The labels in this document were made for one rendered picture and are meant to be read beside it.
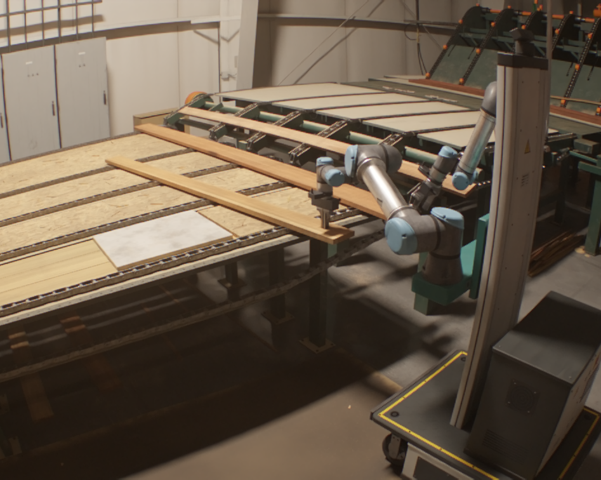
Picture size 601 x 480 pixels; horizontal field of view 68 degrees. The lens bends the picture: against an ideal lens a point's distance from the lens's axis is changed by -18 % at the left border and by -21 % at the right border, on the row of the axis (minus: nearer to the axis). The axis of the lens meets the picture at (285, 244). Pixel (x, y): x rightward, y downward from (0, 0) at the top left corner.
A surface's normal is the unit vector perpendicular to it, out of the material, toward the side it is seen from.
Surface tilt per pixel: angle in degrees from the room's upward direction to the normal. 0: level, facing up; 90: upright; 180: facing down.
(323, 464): 0
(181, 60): 87
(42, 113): 90
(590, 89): 47
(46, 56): 90
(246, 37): 99
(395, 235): 93
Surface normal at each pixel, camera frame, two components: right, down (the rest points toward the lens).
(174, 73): 0.74, 0.23
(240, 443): -0.02, -0.92
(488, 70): -0.61, -0.46
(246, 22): 0.57, 0.45
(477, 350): -0.76, 0.27
